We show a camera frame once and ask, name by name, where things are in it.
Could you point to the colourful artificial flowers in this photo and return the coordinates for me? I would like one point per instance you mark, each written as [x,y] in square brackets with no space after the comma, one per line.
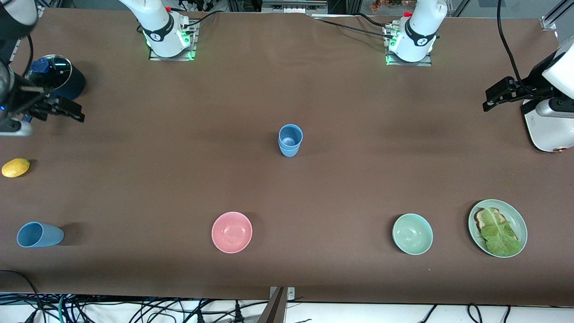
[390,4]

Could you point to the dark metal bar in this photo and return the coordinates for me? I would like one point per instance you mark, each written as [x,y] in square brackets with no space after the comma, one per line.
[274,309]

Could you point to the dark blue saucepan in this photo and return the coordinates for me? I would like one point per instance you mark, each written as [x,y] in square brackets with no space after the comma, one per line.
[76,85]

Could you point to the green lettuce leaf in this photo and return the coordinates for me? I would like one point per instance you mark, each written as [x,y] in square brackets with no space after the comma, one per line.
[500,235]

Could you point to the small metal bracket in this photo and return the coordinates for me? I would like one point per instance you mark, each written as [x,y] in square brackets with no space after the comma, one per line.
[290,294]

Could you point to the mint green bowl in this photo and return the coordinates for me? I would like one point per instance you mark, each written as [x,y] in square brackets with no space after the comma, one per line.
[412,234]

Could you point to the green plate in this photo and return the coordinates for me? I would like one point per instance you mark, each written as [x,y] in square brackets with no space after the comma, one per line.
[516,220]

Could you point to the large blue plastic cup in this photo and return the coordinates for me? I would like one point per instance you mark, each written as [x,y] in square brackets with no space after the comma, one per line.
[45,235]

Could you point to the dull blue plastic cup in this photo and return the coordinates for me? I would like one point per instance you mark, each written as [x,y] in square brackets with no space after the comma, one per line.
[291,132]

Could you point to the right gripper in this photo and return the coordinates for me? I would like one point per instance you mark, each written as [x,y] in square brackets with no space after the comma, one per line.
[18,99]

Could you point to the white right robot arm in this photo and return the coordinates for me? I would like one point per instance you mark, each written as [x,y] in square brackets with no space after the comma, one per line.
[161,31]

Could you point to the toast slice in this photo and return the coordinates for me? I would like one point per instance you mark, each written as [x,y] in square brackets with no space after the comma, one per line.
[480,220]

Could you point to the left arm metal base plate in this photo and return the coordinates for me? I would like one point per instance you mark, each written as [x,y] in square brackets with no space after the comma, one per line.
[426,63]

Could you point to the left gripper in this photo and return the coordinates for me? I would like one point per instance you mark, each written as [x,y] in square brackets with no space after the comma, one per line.
[532,86]

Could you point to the bright blue plastic cup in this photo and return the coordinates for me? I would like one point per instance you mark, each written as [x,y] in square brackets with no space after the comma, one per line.
[290,153]

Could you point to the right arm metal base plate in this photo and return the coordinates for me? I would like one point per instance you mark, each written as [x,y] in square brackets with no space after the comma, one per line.
[194,42]

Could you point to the pink bowl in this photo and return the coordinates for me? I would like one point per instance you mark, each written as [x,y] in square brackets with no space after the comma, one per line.
[232,232]

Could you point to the white toaster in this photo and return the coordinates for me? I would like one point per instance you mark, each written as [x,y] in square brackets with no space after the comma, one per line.
[549,132]

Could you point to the yellow lemon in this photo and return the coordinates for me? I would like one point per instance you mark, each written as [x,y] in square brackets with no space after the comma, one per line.
[15,168]

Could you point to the glass lid blue knob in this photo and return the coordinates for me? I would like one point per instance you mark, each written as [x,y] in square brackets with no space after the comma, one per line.
[58,72]

